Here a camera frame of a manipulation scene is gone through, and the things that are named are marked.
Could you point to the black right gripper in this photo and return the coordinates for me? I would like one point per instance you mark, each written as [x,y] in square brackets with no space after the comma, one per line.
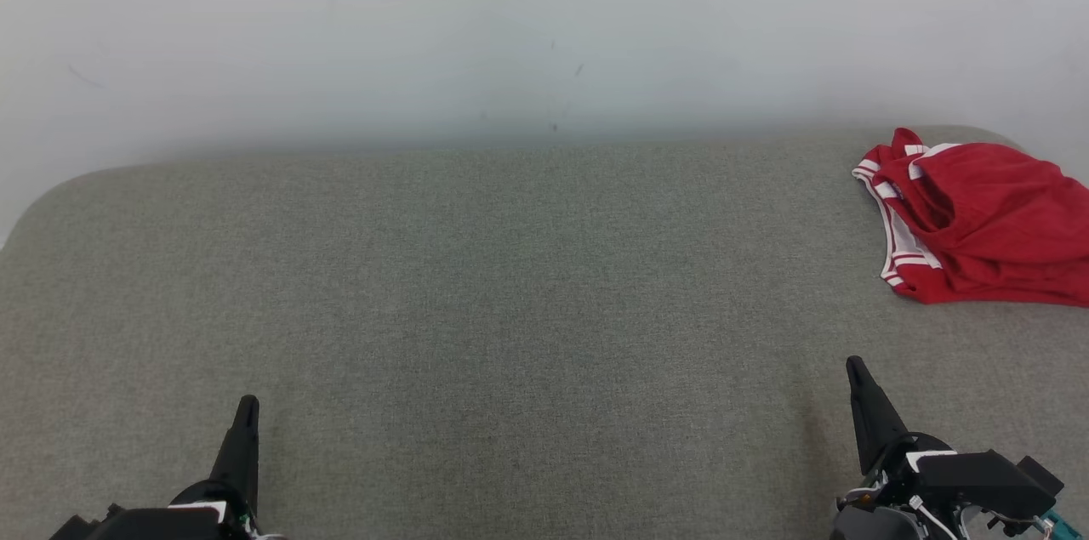
[885,514]

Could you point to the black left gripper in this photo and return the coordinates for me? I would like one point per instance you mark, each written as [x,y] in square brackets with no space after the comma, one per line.
[187,523]

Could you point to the red Bulls jersey shirt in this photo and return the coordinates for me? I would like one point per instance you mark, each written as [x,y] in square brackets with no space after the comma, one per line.
[978,292]

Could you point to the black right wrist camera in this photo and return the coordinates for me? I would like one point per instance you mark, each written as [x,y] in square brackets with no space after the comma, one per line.
[987,480]

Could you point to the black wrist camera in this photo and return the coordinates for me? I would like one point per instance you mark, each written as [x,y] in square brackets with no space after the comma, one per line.
[85,528]
[987,480]

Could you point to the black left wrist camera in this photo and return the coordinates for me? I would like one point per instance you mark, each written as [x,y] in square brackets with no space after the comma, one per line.
[85,528]

